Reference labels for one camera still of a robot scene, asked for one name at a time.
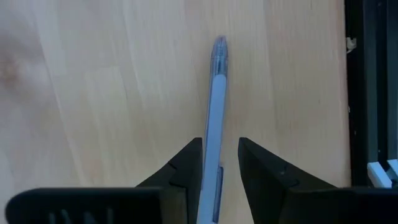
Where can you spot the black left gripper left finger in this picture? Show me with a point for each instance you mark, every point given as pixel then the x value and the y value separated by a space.
pixel 109 205

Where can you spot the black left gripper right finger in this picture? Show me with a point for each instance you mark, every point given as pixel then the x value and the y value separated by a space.
pixel 311 205

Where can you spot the blue pen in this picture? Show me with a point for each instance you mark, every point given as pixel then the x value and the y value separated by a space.
pixel 216 124

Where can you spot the silver aluminium bracket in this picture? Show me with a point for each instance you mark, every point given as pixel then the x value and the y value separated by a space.
pixel 381 174

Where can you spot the black aluminium table frame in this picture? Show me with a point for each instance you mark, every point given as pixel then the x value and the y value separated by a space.
pixel 357 93

